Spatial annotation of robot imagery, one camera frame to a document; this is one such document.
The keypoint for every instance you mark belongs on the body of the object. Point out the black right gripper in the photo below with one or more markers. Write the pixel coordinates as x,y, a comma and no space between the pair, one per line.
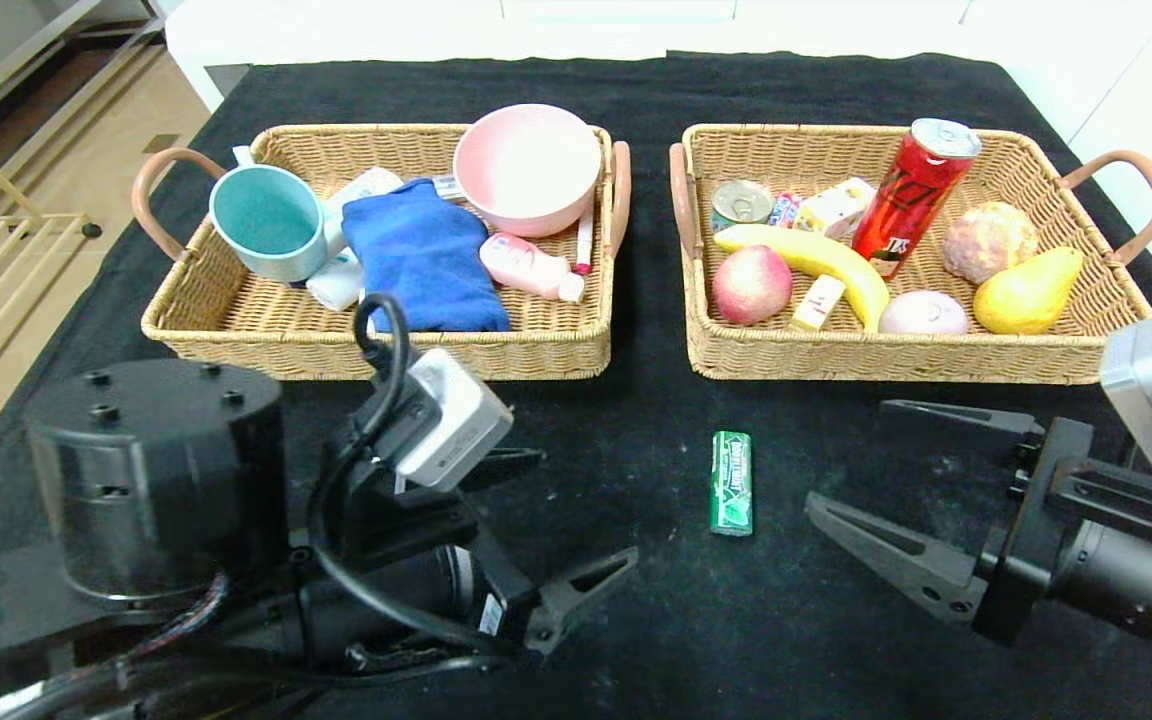
1034,530

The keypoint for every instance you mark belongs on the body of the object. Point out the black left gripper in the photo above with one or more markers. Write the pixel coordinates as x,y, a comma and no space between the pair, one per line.
498,592

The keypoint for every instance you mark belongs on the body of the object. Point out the pale pink round bun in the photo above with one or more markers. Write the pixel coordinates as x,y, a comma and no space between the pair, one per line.
924,315

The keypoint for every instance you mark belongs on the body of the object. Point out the green chewing gum pack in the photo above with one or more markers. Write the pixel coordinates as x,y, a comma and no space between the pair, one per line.
733,485

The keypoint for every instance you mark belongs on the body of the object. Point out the pale yellow butter block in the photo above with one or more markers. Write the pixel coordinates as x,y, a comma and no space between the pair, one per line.
818,302

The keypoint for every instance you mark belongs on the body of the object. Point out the blue microfibre towel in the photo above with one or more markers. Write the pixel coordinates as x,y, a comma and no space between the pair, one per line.
426,260

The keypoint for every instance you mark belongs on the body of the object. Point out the red soda can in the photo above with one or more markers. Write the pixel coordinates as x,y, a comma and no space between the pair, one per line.
911,190

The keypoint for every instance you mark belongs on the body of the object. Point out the pale teal mug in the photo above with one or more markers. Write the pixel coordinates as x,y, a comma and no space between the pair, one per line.
266,215

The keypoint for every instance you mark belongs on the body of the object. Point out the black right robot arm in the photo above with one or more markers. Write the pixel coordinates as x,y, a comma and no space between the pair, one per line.
1146,585

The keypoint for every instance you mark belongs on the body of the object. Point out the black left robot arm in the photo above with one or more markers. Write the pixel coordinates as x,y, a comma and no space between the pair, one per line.
156,480

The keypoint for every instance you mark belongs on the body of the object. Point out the wicker basket with food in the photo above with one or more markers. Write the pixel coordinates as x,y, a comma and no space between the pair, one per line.
1036,355

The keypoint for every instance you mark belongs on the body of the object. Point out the wicker basket with toiletries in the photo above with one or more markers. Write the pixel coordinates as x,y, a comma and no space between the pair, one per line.
536,345

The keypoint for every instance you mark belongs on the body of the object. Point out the black table cloth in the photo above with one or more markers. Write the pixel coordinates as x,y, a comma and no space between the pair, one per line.
686,650

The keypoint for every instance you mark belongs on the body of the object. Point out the yellow pear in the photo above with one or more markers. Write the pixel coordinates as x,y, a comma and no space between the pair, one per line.
1026,290

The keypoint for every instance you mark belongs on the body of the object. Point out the brown crusty bread roll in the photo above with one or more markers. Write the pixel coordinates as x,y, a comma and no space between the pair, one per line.
986,240

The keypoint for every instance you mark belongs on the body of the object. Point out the yellow banana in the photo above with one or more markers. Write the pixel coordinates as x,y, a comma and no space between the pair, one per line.
816,255

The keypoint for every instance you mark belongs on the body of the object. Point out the pink bottle white cap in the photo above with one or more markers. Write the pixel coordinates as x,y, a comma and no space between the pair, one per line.
521,265

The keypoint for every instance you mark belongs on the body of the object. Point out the red pink peach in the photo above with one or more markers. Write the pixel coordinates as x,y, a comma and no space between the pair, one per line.
751,285

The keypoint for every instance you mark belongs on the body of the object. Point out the pink white slim stick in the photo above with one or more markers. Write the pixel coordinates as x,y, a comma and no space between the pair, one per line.
584,245

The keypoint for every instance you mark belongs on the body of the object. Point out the white yellow juice carton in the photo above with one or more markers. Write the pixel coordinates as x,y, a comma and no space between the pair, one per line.
831,212

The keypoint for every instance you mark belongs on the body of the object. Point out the red blue candy pack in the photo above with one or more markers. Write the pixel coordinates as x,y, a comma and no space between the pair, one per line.
786,210

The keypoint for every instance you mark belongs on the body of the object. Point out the white bottle black cap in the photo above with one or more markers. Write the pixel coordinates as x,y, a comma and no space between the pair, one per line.
336,285

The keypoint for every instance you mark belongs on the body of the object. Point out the small tin can gold lid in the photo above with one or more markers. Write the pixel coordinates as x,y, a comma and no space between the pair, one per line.
741,200

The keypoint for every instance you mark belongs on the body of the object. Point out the small white packet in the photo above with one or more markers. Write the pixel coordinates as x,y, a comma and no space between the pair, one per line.
448,187

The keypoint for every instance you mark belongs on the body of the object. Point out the pink bowl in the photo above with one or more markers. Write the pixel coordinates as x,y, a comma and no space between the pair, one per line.
526,170

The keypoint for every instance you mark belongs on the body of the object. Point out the white tube blue cap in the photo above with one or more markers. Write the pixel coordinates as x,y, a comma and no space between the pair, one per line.
361,190

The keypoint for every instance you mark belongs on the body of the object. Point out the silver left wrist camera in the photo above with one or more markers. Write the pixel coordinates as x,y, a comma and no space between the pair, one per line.
456,420

